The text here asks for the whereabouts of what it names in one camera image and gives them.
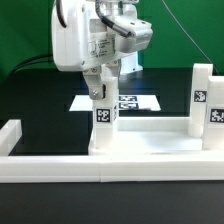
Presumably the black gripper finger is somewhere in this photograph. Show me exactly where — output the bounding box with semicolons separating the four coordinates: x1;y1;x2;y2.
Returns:
83;66;106;100

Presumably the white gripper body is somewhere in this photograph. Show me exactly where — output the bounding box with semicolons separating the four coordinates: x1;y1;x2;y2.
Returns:
51;0;122;71

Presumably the white desk top panel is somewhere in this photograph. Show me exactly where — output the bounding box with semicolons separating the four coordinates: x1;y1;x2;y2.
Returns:
88;117;224;156

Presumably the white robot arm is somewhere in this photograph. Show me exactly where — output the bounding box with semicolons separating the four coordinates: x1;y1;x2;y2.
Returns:
51;0;151;100

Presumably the fiducial marker sheet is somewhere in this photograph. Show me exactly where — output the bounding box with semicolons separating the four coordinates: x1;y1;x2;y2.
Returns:
70;95;161;111

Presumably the black cable bundle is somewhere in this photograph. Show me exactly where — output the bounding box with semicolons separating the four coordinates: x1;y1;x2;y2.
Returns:
6;53;54;79

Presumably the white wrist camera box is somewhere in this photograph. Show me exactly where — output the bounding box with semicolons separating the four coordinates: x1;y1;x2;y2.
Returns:
113;15;153;53

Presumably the white U-shaped fixture frame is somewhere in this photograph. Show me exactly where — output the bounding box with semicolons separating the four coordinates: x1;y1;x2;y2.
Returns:
0;120;224;183

